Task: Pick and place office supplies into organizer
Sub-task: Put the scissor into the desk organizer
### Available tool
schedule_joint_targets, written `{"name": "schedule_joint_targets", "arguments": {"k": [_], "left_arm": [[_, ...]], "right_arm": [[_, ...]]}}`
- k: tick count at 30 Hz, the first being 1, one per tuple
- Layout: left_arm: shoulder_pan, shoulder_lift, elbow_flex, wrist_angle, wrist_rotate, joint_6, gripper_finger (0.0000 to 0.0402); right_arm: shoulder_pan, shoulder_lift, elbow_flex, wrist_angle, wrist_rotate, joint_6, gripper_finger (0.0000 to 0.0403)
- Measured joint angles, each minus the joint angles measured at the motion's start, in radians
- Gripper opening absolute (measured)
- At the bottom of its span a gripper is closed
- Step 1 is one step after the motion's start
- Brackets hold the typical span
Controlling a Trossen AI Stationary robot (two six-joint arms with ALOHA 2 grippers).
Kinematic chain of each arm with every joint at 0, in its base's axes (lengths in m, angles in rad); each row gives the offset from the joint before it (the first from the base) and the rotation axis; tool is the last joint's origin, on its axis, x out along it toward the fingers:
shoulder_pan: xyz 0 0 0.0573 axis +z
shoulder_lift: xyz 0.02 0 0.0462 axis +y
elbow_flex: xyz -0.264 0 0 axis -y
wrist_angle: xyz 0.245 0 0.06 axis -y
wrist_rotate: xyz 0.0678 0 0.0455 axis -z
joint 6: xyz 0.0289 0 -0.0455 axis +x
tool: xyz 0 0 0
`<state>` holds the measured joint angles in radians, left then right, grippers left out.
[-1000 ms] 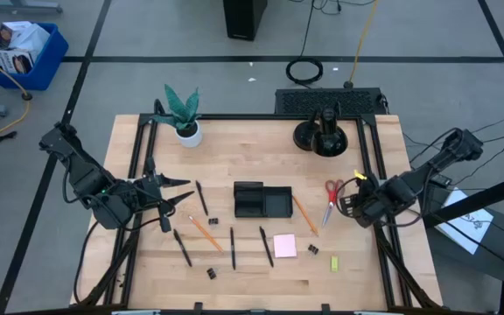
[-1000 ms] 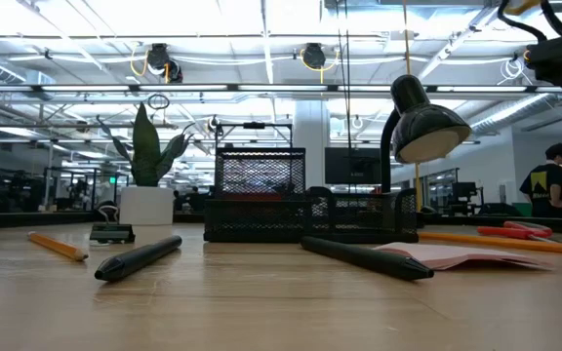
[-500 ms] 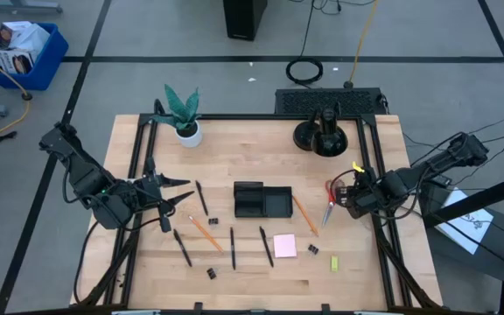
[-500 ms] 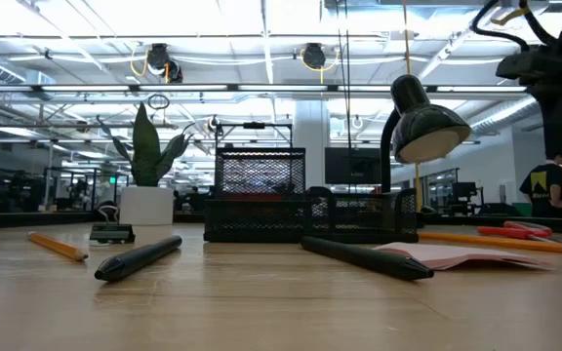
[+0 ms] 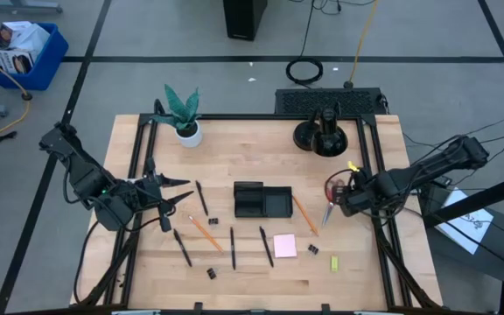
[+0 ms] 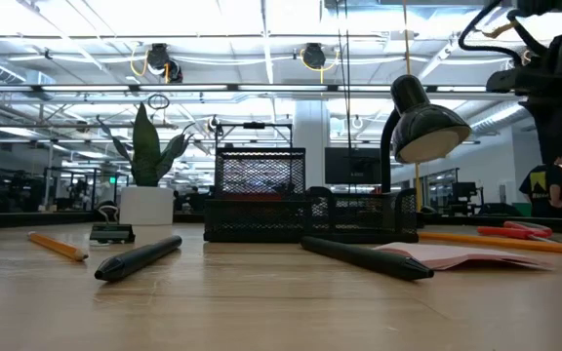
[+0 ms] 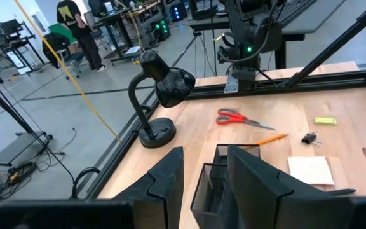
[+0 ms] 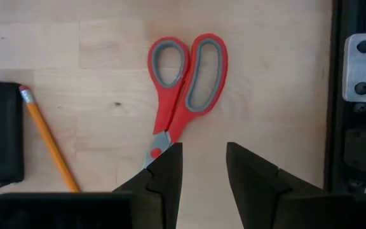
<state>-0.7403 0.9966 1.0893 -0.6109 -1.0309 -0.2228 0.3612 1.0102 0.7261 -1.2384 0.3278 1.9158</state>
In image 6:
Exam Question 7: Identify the black ceiling cable reel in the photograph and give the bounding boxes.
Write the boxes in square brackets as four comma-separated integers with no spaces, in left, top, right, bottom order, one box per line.
[299,42,340,85]
[129,42,185,85]

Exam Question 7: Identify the green snake plant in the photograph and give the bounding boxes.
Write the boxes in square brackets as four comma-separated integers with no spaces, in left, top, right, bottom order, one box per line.
[95,100,196,188]

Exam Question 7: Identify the black mesh desk organizer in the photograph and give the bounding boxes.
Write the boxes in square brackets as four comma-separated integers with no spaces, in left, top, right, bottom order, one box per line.
[203,146,420,245]

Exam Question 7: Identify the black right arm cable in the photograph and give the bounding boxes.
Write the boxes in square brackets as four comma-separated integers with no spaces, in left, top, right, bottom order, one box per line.
[458,0,550,67]

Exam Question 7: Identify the yellow pencil pink eraser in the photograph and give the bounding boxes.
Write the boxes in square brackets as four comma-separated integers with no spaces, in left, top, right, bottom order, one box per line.
[26,230,90,263]
[417,231,562,254]

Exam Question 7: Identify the red-handled scissors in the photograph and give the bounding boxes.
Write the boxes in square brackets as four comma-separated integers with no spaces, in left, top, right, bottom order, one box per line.
[475,220,554,241]

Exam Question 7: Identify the black background monitor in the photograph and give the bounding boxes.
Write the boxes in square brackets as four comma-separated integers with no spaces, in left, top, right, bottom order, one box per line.
[324,146,382,186]

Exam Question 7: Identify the black binder clip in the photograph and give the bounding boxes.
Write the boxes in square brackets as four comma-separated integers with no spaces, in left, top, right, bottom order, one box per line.
[88,204,137,245]

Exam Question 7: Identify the yellow hanging cord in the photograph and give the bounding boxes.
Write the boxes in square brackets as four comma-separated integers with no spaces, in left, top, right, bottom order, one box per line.
[401,0,422,212]

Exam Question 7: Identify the person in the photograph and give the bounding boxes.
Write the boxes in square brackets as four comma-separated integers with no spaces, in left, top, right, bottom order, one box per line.
[518,154,562,219]

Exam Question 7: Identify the black metal table frame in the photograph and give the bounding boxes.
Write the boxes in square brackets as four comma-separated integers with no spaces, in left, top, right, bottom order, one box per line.
[0,210,562,235]

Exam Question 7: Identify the white plant pot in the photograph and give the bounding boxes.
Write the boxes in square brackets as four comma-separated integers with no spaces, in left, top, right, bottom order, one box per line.
[118,185,176,227]

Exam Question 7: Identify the black desk lamp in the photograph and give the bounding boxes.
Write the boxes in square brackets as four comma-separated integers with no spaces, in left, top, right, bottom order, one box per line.
[379,73,473,215]

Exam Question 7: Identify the pink sticky note pad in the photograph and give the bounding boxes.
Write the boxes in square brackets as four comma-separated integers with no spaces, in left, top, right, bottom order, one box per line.
[372,241,555,272]

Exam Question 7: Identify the black ballpoint pen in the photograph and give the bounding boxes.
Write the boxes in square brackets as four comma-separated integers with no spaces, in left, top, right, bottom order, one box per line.
[93,234,183,283]
[300,235,435,282]

